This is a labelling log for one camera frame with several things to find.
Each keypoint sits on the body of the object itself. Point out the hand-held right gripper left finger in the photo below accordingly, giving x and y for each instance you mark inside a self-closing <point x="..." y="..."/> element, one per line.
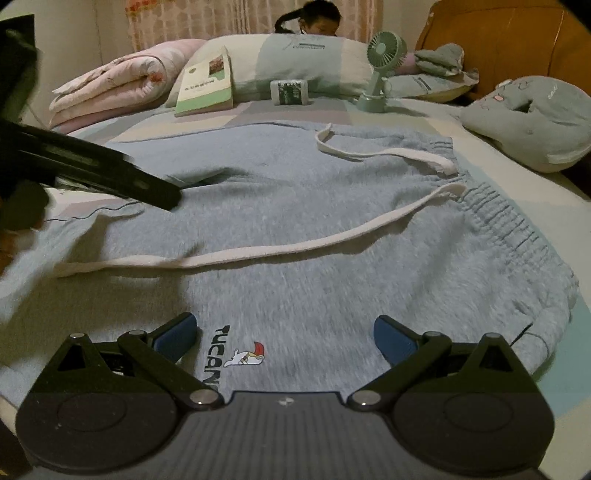
<point x="178" y="334"/>

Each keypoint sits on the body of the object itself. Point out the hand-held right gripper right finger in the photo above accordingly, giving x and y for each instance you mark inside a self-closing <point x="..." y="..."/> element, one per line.
<point x="392" y="337"/>

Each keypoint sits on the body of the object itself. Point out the checkered pillow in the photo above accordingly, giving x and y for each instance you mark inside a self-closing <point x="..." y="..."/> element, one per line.
<point x="300" y="60"/>

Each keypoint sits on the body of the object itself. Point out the grey folded cloth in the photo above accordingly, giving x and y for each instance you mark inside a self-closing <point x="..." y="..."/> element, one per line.
<point x="438" y="57"/>

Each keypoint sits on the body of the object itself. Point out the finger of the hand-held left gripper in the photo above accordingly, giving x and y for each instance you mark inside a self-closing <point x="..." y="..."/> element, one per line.
<point x="115" y="173"/>

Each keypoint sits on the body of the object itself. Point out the small printed tissue pack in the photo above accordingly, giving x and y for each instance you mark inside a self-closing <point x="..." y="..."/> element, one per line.
<point x="288" y="92"/>

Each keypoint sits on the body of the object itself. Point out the green handheld fan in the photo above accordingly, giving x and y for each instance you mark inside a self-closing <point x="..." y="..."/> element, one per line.
<point x="385" y="48"/>

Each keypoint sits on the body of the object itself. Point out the wooden bed headboard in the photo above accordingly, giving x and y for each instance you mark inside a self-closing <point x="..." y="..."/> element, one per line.
<point x="508" y="32"/>

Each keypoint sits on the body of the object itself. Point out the pink folded quilt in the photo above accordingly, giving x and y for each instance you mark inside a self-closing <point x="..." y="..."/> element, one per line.
<point x="115" y="78"/>

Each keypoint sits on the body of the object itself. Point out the grey sweatpants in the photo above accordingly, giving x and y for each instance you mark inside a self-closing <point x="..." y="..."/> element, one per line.
<point x="300" y="207"/>

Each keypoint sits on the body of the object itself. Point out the pink patterned curtain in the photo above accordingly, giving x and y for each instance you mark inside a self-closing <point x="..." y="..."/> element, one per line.
<point x="184" y="18"/>

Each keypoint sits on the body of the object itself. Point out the black television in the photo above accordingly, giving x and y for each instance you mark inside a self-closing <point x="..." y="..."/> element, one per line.
<point x="18" y="26"/>

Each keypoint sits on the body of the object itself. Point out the green white book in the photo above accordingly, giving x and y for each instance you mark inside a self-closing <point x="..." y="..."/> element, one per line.
<point x="205" y="87"/>

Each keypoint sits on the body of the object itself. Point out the grey plush neck pillow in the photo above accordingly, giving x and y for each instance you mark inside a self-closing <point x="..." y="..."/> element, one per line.
<point x="531" y="124"/>

